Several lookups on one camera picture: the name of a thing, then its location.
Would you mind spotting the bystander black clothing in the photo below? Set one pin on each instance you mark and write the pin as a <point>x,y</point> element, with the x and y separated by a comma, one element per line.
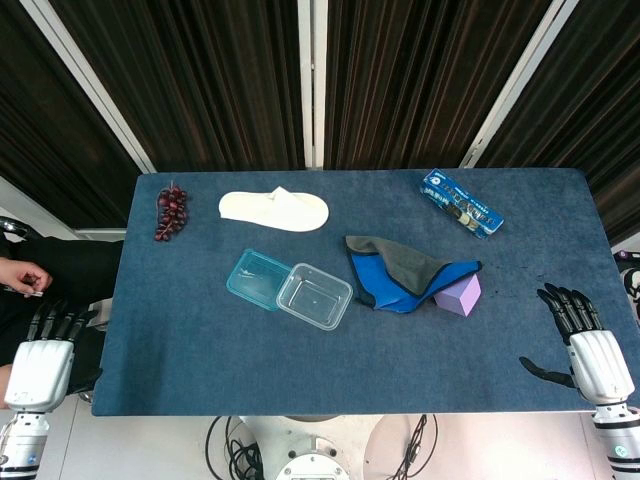
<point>75,270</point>

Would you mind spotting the bystander bare hand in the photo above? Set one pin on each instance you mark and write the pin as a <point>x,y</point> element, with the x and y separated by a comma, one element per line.
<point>22,280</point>

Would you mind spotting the white frame post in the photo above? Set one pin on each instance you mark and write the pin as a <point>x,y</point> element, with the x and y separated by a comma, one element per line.
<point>312,80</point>
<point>90,85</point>
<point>520,85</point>

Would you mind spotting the blue and grey cloth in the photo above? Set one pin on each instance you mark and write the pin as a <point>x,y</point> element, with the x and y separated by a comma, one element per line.
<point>390,275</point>

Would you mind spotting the blue snack package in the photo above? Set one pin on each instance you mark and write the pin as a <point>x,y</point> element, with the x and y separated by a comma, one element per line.
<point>460,202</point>

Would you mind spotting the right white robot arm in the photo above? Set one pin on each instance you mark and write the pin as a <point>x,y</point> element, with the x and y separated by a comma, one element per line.
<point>620,440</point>

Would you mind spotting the blue felt table cover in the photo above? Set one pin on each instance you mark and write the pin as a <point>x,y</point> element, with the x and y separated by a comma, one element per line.
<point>320,360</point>

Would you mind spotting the black and white device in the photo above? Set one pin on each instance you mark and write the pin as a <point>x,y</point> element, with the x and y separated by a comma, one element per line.
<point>631,280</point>

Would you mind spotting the clear plastic container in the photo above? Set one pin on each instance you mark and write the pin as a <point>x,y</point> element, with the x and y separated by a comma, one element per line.
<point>315,297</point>

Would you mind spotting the dark brown curtain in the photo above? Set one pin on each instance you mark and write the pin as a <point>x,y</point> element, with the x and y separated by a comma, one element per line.
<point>45,140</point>
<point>200,85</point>
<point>590,110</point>
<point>415,85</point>

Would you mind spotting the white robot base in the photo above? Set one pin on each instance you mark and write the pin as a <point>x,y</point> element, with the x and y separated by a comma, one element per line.
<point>310,450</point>

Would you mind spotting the teal container lid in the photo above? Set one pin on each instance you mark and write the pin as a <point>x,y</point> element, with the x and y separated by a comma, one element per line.
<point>252,277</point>

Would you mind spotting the dark red grape bunch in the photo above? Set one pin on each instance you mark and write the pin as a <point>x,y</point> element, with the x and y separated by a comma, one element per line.
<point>171,212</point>

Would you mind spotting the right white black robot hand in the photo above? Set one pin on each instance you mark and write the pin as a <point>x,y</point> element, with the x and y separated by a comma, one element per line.
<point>600,365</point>

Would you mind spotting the white slipper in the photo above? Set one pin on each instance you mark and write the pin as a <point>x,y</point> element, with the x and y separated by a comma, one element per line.
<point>280,212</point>

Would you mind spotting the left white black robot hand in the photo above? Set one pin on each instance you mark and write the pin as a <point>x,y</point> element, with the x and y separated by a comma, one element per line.
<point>37,372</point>

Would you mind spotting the purple foam block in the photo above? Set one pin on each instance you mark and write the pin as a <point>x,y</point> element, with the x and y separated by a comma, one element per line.
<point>460,297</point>

